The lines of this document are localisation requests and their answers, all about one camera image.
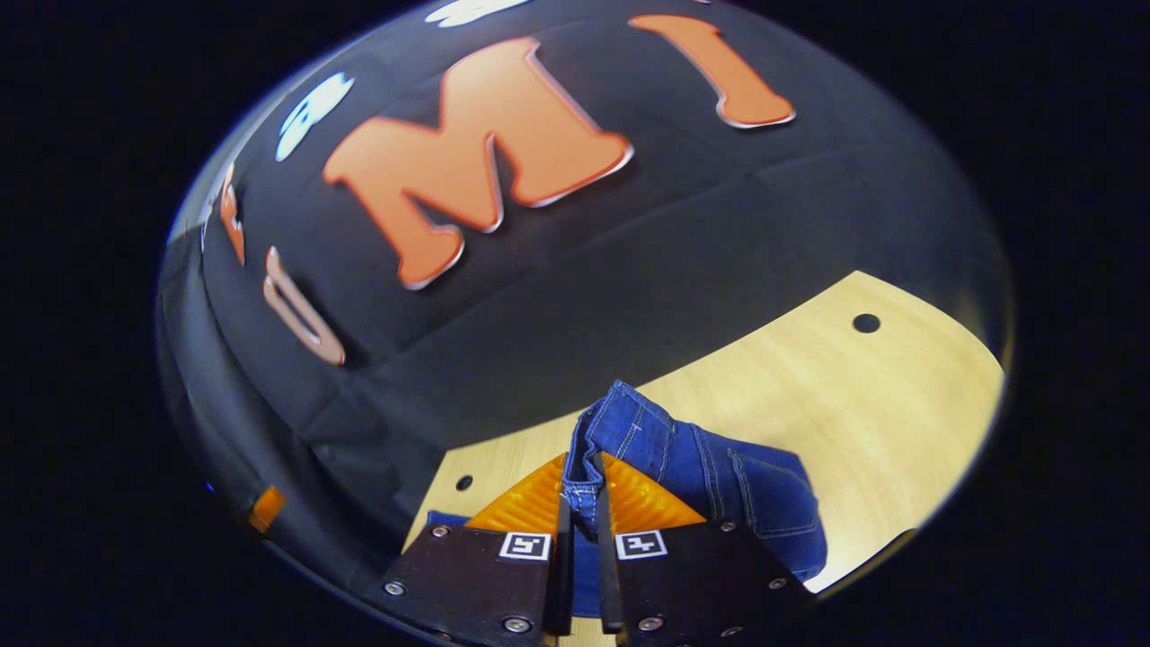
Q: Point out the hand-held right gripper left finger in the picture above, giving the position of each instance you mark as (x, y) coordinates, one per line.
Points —
(562, 584)

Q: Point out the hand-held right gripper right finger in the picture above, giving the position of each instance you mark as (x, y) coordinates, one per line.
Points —
(607, 584)

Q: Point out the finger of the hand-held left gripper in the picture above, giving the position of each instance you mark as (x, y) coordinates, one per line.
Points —
(268, 509)

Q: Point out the blue denim jeans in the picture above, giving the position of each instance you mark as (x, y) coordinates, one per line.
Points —
(710, 467)

